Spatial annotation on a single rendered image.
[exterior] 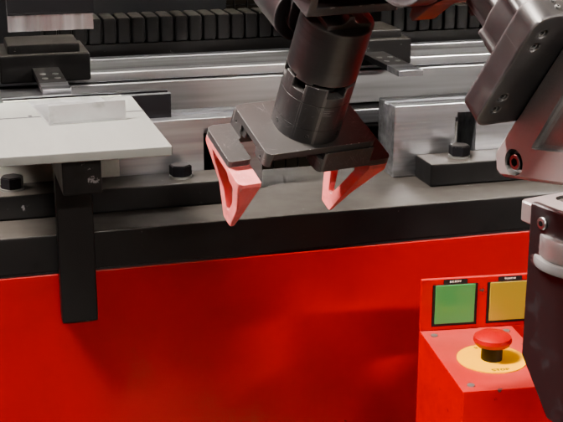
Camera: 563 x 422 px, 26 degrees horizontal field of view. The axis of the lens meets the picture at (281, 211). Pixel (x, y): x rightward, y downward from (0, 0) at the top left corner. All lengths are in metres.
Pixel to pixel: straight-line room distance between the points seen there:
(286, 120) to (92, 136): 0.37
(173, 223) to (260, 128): 0.45
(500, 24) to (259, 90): 1.09
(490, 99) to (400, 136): 0.89
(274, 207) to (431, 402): 0.31
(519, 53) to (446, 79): 1.20
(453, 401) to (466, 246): 0.32
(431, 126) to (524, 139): 0.88
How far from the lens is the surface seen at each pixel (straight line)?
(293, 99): 0.95
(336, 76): 0.93
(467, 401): 1.23
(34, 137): 1.30
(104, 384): 1.46
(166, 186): 1.45
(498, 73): 0.69
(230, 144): 0.98
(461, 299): 1.35
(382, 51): 1.77
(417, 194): 1.52
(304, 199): 1.49
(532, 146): 0.72
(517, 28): 0.67
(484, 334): 1.28
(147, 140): 1.27
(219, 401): 1.49
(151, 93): 1.50
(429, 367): 1.33
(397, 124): 1.58
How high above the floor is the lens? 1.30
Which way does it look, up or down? 17 degrees down
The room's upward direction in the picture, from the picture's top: straight up
